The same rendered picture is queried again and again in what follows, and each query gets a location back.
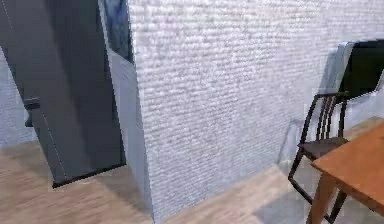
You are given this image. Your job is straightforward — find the orange wooden table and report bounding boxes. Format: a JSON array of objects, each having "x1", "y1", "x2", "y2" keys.
[{"x1": 305, "y1": 122, "x2": 384, "y2": 224}]

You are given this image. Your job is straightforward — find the dark door handle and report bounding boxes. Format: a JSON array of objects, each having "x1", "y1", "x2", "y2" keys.
[{"x1": 23, "y1": 97, "x2": 42, "y2": 128}]

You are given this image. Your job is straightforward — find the dark grey room door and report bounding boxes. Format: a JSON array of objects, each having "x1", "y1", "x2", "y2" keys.
[{"x1": 0, "y1": 0, "x2": 128, "y2": 189}]

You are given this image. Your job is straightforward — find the dark wooden chair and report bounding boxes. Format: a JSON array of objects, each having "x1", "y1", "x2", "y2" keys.
[{"x1": 287, "y1": 91, "x2": 350, "y2": 224}]

